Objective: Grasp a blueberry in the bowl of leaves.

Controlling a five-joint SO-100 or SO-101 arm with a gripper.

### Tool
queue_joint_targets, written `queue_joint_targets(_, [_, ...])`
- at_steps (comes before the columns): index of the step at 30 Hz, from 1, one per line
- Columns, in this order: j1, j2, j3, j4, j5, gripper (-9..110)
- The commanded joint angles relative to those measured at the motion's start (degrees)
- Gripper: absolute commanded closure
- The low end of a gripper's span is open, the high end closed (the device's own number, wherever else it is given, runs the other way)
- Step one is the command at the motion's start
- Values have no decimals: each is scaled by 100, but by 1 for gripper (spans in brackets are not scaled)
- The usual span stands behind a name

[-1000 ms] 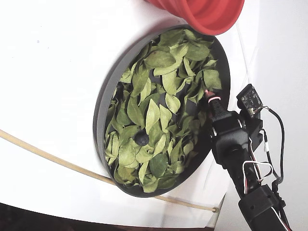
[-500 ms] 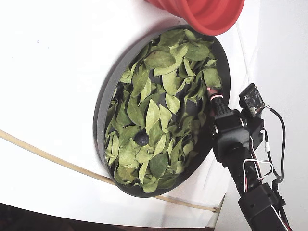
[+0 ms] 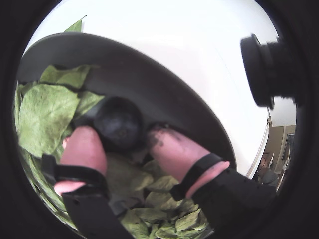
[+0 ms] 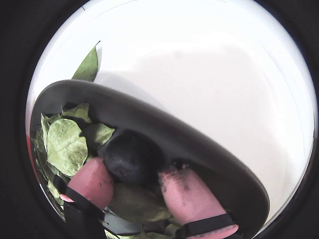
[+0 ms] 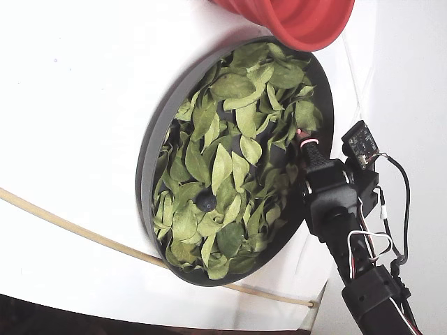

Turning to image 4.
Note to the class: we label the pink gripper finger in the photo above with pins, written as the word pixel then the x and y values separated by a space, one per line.
pixel 187 196
pixel 92 179

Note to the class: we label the dark blueberry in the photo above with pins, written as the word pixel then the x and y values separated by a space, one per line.
pixel 133 158

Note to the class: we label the dark round bowl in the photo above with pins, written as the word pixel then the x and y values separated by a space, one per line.
pixel 174 139

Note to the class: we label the small green leaf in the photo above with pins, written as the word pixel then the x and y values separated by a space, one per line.
pixel 98 134

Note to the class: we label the large oval green leaf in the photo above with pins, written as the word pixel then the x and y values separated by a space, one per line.
pixel 139 204

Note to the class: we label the curled green leaf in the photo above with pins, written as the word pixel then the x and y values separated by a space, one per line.
pixel 78 112

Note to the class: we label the long pointed green leaf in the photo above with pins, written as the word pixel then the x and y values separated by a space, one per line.
pixel 87 67

